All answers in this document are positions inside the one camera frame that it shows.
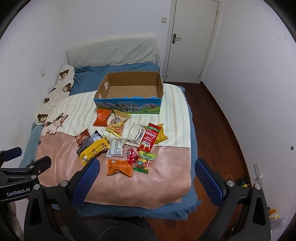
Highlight small white snack packet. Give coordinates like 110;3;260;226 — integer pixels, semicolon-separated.
106;138;127;158

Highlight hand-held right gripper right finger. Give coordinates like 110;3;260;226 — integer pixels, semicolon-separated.
195;159;271;241

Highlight black snack packet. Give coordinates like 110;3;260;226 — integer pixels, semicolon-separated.
76;130;102;156

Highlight grey white pillow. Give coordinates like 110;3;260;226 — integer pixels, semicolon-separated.
66;37;161;68

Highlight bear print pillow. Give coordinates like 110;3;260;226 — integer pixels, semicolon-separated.
35;65;76;127

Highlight brown snack packet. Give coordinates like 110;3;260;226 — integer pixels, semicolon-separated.
74;128;91;148

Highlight large yellow snack packet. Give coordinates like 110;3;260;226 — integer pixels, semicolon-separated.
78;136;111;166

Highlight bed with blue sheet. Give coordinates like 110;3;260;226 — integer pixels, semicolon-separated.
19;62;202;220

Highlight printed cardboard box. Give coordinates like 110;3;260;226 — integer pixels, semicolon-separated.
94;71;164;115

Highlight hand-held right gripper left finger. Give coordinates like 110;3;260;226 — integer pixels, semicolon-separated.
24;158;100;241

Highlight yellow items on floor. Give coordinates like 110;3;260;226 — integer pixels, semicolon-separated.
268;207;281;221

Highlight clear yellow cookie packet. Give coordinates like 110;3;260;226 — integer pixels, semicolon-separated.
105;110;131;138

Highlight white door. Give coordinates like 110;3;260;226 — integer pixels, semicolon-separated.
165;0;220;83

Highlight small red snack packet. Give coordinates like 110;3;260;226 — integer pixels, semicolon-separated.
126;148;139;166

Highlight green candy packet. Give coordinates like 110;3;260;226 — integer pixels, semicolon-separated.
132;150;157;174

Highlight person's left forearm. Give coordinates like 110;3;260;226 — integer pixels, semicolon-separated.
4;201;24;241

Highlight striped pink blanket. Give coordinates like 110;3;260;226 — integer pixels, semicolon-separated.
35;85;193;208

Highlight orange packet with white label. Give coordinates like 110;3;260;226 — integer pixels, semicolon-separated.
106;159;133;177

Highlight plain yellow snack packet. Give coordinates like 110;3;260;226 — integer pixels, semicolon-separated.
154;123;168;144

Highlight long red snack packet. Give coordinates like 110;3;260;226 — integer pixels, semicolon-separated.
137;123;162;153

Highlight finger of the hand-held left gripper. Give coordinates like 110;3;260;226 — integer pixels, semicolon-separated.
0;156;52;178
0;147;23;168

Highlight wall socket with cables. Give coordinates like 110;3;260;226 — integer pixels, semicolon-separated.
253;162;263;180

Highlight small orange snack packet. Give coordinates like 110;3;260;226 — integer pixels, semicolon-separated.
93;108;112;127

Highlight silver white snack packet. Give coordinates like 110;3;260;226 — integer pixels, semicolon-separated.
127;123;147;144

